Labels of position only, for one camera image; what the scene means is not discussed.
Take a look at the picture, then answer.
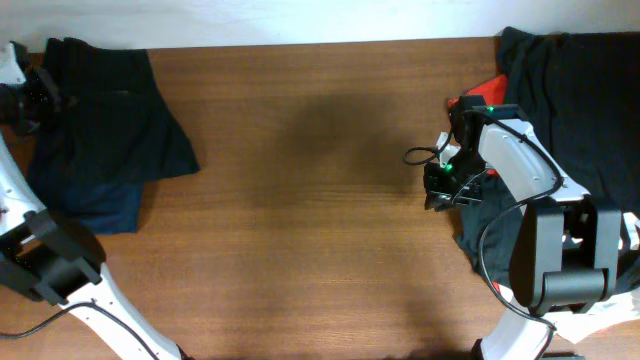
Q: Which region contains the black t-shirt on pile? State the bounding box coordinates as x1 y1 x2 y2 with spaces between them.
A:
496 27 639 213

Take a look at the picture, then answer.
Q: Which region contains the folded navy blue garment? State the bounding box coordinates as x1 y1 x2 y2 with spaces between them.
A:
27 136 144 235

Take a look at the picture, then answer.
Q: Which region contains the white garment under pile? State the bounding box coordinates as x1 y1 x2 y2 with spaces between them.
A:
499 287 640 345

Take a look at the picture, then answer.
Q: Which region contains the red garment in pile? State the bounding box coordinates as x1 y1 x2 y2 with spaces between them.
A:
464 74 508 105

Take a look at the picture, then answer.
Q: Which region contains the black shorts patterned waistband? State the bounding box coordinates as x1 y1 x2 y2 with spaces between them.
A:
28 38 200 185

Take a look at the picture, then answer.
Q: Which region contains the black garment white lettering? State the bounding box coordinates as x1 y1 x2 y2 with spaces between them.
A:
456 175 639 294

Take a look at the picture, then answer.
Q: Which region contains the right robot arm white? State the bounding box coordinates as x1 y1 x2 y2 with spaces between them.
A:
423 95 622 360

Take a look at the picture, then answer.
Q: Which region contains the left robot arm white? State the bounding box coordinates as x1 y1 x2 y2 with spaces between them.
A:
1 145 187 359

